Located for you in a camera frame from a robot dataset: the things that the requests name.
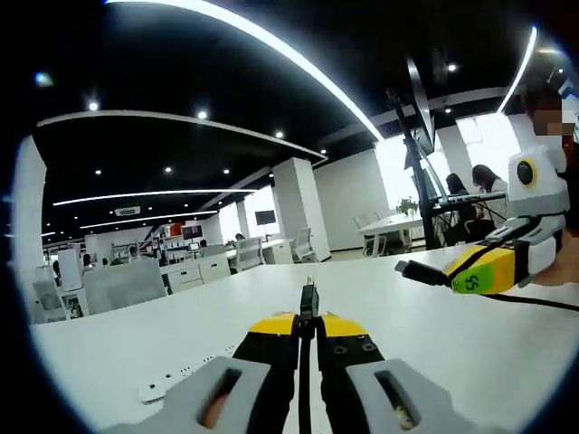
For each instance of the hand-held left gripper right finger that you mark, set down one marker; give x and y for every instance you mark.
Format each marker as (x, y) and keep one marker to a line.
(344, 357)

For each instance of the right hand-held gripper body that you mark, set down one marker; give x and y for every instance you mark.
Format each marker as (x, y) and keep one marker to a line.
(538, 190)

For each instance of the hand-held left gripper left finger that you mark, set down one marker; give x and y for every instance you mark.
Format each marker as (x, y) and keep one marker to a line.
(267, 352)

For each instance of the white desk socket strip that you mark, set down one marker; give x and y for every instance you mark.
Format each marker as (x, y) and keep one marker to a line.
(190, 370)

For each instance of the person's right hand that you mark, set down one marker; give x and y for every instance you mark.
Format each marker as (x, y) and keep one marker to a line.
(565, 267)

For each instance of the electronic keyboard on stand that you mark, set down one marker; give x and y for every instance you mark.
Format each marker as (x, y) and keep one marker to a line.
(470, 198)

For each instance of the person's head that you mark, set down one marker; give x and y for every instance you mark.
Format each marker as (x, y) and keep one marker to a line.
(539, 96)

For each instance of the green potted plant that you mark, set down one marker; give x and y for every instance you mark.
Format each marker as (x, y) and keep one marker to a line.
(408, 205)

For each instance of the white office chair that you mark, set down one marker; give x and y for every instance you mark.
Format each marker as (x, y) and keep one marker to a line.
(304, 244)
(249, 253)

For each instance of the white meeting table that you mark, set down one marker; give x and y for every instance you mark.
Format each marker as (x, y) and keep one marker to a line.
(389, 226)

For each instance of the large monitor on stand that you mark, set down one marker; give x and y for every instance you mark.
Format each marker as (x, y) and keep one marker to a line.
(418, 104)

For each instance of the ceiling air vent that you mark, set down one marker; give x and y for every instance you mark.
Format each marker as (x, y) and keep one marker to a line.
(127, 211)

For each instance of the long curved ceiling light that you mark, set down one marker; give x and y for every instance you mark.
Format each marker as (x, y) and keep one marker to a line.
(271, 40)

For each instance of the wall television screen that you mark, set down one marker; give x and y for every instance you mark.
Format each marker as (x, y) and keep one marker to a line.
(264, 217)

